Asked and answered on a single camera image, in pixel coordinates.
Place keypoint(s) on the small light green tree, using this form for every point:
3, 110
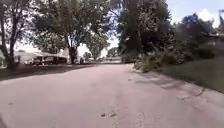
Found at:
96, 45

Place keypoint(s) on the broad leafy tree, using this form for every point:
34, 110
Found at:
72, 53

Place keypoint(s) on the grey asphalt road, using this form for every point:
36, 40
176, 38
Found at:
83, 96

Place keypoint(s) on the large dark tree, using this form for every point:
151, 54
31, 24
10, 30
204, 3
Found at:
140, 30

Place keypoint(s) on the row of bushes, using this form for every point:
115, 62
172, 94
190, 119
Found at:
156, 60

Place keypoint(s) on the low house with carport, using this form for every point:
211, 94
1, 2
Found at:
50, 58

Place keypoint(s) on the pale concrete gutter strip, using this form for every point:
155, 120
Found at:
186, 90

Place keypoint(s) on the shaded grass verge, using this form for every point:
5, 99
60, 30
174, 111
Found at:
30, 71

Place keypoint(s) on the grass lawn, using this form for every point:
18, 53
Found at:
200, 74

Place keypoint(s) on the round dark tree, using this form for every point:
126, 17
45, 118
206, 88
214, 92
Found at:
195, 28

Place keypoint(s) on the forked trunk tree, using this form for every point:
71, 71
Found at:
10, 56

